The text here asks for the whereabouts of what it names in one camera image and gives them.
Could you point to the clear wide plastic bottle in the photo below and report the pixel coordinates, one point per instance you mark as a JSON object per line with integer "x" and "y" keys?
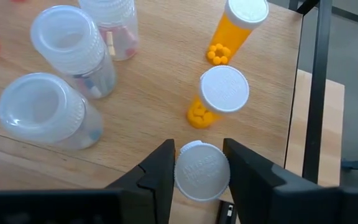
{"x": 117, "y": 28}
{"x": 42, "y": 109}
{"x": 70, "y": 40}

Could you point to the wooden shelf with black frame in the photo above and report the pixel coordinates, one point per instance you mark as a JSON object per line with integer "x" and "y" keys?
{"x": 166, "y": 62}

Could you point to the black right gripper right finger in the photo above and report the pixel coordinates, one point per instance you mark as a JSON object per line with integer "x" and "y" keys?
{"x": 259, "y": 193}

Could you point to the orange pill bottle white cap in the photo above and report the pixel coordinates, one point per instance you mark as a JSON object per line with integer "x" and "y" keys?
{"x": 232, "y": 34}
{"x": 224, "y": 88}
{"x": 202, "y": 171}

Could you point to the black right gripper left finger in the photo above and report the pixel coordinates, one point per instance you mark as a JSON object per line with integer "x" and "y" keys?
{"x": 154, "y": 193}

